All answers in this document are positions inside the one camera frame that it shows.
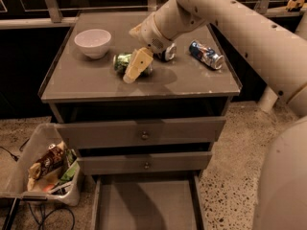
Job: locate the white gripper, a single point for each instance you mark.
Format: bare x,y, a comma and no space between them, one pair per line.
150,33

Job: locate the green soda can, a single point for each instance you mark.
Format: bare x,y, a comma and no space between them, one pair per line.
121,62

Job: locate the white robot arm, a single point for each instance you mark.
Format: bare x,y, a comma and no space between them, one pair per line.
279,57

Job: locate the dark blue pepsi can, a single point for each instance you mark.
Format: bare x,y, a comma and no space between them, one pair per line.
165,52

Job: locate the grey drawer cabinet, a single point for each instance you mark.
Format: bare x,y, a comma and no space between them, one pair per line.
80,89

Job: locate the blue silver soda can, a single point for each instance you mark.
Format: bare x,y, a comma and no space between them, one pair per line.
206,55

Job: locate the grey top drawer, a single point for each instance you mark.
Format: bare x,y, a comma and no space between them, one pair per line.
136,133

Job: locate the grey drawer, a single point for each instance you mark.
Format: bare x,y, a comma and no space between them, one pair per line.
148,201
136,133
145,163

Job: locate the grey middle drawer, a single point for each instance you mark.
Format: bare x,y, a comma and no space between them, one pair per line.
145,163

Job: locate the grey bottom drawer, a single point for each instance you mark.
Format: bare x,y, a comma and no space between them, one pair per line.
148,201

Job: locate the white ceramic bowl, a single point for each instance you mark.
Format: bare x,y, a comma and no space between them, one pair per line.
93,43

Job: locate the metal railing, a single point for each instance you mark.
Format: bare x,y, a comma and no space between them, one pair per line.
96,4

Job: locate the brown snack bag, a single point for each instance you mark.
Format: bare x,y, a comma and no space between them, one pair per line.
50,161

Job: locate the green snack packet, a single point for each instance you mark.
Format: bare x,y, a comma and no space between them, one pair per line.
70,172

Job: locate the clear plastic bin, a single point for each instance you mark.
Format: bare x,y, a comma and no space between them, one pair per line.
47,188

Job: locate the small yellow object on ledge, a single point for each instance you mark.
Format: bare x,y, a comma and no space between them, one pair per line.
294,5

